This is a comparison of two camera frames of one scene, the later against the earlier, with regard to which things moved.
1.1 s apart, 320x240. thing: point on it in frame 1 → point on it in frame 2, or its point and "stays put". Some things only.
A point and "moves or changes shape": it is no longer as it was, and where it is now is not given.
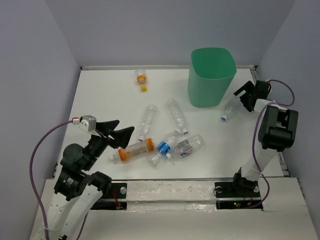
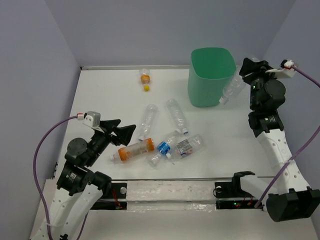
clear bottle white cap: [150, 115] stays put
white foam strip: [170, 190] stays put
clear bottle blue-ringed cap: [177, 115] stays put
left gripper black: [122, 136] stays put
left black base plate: [118, 190] stays put
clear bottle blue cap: [233, 104] → [233, 87]
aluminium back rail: [182, 68] stays put
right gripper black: [248, 86] → [259, 68]
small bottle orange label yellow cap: [141, 79] moves or changes shape
